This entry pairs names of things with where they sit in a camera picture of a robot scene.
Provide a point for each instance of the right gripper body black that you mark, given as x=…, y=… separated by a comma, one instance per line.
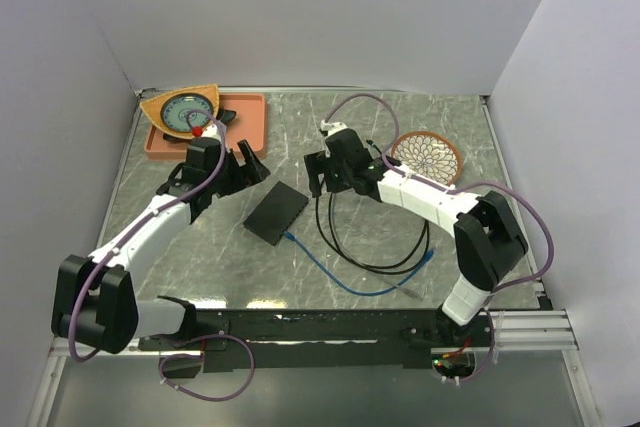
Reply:
x=337, y=176

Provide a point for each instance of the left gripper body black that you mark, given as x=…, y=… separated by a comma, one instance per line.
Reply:
x=231, y=178

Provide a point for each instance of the black network switch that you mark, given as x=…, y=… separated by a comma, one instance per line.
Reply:
x=275, y=213

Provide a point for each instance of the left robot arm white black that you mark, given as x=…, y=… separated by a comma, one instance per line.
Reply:
x=95, y=301

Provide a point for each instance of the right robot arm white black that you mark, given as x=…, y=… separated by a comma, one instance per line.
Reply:
x=488, y=239

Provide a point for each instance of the salmon pink tray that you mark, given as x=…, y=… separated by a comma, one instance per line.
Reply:
x=250, y=124

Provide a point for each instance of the black dish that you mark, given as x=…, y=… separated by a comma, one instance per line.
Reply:
x=226, y=116

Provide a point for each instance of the flower patterned brown bowl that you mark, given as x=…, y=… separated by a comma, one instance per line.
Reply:
x=429, y=155

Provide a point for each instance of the blue patterned round plate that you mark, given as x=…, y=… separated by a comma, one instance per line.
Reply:
x=182, y=112

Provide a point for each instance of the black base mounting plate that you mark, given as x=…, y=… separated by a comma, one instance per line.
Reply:
x=316, y=338

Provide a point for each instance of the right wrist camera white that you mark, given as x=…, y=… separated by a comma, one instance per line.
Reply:
x=328, y=129

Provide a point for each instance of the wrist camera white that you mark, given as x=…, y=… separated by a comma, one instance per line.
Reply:
x=210, y=131
x=328, y=129

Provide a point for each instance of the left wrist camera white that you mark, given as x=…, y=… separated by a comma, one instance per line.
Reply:
x=210, y=131

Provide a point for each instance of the aluminium rail frame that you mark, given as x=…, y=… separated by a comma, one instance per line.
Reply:
x=520, y=330

